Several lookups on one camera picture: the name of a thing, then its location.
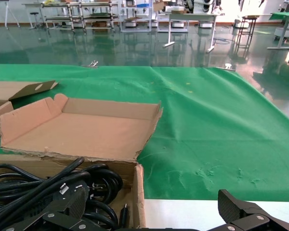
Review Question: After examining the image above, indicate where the metal pipe workbench cart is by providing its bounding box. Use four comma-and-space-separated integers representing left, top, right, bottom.
42, 2, 75, 33
71, 1, 118, 33

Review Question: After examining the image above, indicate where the white desk with metal legs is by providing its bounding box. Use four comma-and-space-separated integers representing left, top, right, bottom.
158, 13, 219, 53

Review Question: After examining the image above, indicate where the pile of black cables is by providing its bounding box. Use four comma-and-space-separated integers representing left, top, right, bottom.
119, 203, 129, 228

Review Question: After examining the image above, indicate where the small white table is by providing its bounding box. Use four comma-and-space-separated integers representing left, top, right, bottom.
23, 2, 45, 29

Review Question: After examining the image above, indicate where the large white robot base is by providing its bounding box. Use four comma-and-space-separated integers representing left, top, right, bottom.
274, 26, 289, 39

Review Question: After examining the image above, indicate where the small open cardboard box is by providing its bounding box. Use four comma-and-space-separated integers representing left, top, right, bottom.
153, 0, 166, 12

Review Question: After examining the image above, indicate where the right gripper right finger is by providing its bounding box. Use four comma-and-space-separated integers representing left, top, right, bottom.
208, 189, 289, 231

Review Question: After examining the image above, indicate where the black round stool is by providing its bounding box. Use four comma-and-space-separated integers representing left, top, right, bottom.
29, 12, 41, 29

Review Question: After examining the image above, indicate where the cardboard box with torn lid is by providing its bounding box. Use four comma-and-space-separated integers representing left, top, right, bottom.
0, 93, 163, 229

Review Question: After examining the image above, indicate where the tall black stool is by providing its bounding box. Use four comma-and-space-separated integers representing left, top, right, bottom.
236, 15, 258, 52

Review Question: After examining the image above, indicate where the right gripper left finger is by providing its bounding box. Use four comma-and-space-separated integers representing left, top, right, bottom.
0, 186, 101, 231

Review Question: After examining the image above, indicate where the cardboard box with intact lid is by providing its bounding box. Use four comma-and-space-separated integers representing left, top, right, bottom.
0, 80, 60, 144

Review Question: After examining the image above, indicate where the table with green cover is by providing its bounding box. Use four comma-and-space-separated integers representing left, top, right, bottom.
267, 12, 289, 51

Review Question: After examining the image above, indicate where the green tablecloth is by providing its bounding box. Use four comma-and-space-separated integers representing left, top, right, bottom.
0, 64, 289, 202

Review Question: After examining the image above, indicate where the black power cord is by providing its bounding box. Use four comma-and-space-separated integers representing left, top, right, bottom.
85, 199, 119, 231
0, 157, 91, 224
80, 163, 124, 207

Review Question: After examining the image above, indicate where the black cable on floor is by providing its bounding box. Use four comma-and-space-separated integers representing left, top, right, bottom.
213, 37, 231, 45

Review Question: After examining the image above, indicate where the white shelf rack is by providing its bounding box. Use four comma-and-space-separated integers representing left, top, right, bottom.
156, 0, 190, 33
119, 0, 152, 32

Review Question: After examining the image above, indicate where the rack of white robot parts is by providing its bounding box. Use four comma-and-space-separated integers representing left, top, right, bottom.
182, 0, 222, 14

